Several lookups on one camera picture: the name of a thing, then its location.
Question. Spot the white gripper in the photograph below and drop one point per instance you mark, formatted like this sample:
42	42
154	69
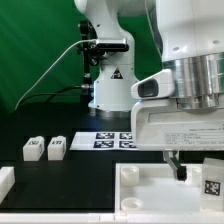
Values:
158	125

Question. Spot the white square table top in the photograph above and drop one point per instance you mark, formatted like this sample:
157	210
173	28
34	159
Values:
152	188

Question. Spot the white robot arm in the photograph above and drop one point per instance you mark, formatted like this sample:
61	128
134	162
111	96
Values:
179	108

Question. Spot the white sheet with AprilTags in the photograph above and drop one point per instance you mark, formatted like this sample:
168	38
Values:
102	141

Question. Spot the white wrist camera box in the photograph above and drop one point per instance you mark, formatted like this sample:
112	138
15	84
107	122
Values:
158	86

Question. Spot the silver camera on stand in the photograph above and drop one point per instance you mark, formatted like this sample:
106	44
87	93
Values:
112	45

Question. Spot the black camera stand pole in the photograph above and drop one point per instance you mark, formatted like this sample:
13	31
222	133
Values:
87	32

